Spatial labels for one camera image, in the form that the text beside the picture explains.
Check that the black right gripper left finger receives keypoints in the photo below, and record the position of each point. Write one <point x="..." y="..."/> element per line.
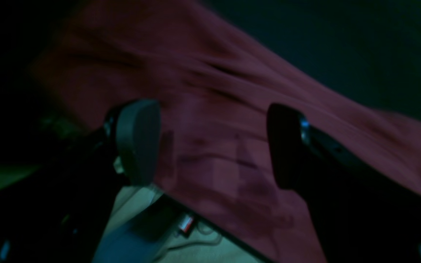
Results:
<point x="58" y="213"/>

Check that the black table cloth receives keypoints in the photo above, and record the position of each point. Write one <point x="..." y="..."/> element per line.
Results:
<point x="368" y="50"/>

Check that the red long-sleeve shirt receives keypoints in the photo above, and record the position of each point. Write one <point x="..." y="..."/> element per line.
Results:
<point x="214" y="84"/>

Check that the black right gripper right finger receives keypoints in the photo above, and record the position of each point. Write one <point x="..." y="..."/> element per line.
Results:
<point x="359" y="215"/>

